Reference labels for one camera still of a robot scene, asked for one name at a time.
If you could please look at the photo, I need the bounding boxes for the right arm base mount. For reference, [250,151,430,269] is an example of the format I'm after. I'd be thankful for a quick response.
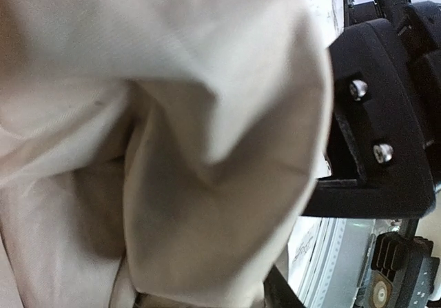
[353,214,440,307]

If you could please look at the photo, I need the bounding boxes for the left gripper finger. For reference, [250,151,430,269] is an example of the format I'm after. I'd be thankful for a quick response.
[264,265,305,308]

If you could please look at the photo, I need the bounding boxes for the beige folding umbrella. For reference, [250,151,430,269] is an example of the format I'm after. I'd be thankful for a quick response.
[1,0,332,307]

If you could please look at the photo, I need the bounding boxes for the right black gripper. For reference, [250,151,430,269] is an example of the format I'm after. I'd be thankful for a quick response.
[305,0,440,218]

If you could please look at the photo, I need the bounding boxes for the front aluminium rail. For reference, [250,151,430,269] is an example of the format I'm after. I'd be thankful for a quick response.
[297,218,375,307]

